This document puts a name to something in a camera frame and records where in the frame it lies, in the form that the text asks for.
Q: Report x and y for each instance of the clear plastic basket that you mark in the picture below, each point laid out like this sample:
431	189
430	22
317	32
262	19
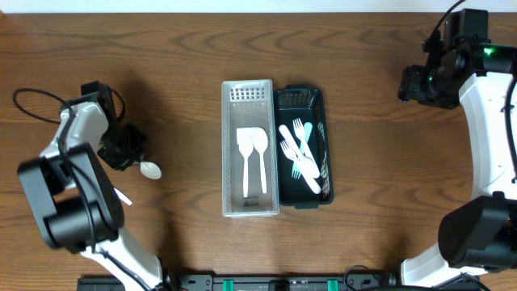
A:
245	106

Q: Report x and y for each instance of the white plastic spoon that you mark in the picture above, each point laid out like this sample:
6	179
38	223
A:
286	134
245	148
261	144
123	197

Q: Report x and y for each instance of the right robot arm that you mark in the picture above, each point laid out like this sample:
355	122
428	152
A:
480	236

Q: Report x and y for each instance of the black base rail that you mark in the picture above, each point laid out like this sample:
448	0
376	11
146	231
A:
351	281

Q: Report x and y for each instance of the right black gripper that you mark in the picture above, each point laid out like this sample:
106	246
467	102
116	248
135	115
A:
409	85

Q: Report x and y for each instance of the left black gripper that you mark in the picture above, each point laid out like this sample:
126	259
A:
122	150

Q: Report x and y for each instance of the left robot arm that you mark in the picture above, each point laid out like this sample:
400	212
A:
76	206

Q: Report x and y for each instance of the white plastic utensil handle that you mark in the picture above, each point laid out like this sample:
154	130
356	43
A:
149	169

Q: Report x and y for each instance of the white plastic fork top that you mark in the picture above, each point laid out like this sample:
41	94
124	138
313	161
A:
296	174

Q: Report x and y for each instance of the black plastic basket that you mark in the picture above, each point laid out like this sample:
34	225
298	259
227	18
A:
307	103

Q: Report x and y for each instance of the white plastic fork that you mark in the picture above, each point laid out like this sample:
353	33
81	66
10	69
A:
296	174
289	152
301	135

